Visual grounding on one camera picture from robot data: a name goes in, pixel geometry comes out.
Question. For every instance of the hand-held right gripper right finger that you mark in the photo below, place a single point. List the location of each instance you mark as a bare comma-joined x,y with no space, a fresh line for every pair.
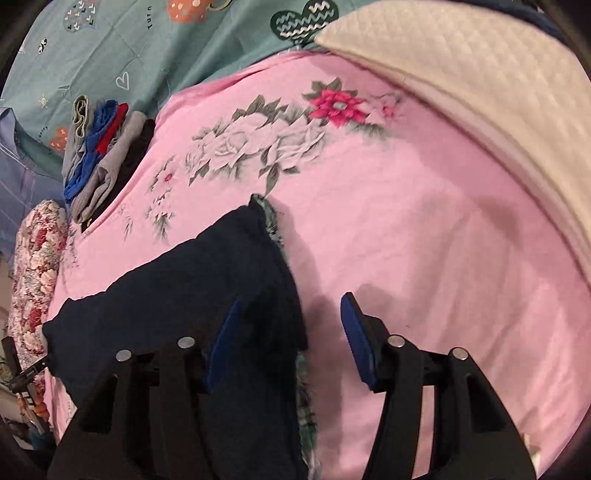
356,341

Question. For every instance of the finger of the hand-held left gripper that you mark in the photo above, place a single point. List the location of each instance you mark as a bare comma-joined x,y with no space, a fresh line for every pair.
27,374

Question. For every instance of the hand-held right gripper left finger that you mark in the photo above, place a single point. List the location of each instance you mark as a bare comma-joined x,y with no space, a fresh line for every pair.
221,346

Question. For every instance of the dark navy pants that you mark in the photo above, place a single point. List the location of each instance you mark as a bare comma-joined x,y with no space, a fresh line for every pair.
194,295

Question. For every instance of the red floral pillow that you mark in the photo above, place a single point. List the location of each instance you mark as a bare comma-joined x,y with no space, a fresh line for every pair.
37,272

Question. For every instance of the pink floral bed sheet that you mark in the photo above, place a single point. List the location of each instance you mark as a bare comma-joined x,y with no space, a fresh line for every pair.
378,221

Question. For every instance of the blue grey cloth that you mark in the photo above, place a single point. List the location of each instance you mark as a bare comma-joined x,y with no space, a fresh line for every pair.
21,170

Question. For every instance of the pile of folded clothes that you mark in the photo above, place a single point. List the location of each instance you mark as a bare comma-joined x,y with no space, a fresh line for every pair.
104,152

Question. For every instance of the white quilted pillow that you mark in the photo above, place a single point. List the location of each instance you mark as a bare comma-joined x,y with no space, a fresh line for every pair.
480,87

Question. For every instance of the teal patterned blanket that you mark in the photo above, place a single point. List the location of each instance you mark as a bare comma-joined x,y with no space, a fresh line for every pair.
152,50

